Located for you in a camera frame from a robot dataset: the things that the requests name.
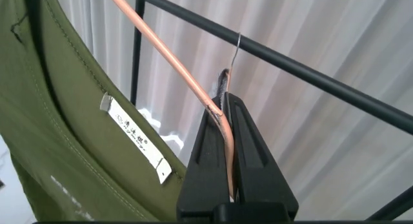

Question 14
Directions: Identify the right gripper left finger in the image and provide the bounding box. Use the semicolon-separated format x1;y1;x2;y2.
176;95;234;222

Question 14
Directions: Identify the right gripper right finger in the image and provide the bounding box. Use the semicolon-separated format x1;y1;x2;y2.
225;92;299;222

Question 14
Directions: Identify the green garment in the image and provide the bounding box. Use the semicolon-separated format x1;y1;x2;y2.
0;0;188;222

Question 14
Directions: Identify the black clothes rack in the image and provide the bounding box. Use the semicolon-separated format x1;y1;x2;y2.
125;0;413;222

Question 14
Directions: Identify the white curtain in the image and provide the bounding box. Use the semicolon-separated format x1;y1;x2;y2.
54;0;413;222

